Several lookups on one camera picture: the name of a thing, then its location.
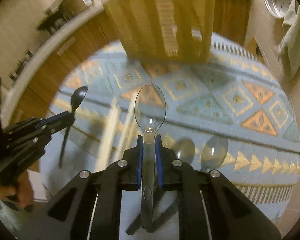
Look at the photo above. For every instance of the black plastic spoon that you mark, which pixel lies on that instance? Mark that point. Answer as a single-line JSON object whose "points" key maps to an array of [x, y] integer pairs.
{"points": [[76, 99]]}

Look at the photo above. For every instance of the left hand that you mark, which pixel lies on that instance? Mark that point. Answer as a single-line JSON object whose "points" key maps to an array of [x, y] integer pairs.
{"points": [[20, 193]]}

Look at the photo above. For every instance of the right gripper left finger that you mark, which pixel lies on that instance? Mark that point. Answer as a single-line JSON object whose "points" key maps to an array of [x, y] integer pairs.
{"points": [[89, 208]]}

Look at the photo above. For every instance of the grey hanging towel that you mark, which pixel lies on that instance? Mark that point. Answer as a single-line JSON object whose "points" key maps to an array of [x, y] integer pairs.
{"points": [[289, 48]]}

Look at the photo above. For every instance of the clear spoon grey handle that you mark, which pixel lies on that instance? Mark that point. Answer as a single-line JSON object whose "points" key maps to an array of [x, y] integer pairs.
{"points": [[185, 151]]}

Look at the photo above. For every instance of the wooden stool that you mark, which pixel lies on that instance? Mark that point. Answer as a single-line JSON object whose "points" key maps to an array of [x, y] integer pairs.
{"points": [[254, 49]]}

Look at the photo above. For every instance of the blue patterned table cloth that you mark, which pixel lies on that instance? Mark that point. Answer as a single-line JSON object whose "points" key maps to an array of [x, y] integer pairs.
{"points": [[232, 96]]}

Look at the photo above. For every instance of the clear plastic spoon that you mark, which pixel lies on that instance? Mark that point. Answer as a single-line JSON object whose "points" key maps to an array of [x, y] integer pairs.
{"points": [[150, 112]]}

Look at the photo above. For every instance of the brown rice cooker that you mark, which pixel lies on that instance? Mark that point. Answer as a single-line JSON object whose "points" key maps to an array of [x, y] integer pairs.
{"points": [[71, 8]]}

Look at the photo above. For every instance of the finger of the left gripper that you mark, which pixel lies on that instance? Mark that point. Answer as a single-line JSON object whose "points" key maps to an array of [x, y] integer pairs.
{"points": [[56, 122]]}

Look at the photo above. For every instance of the yellow plastic utensil basket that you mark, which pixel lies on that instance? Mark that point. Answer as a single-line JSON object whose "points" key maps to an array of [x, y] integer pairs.
{"points": [[167, 30]]}

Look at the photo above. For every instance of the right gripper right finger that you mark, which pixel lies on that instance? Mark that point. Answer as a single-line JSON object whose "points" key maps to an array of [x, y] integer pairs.
{"points": [[209, 206]]}

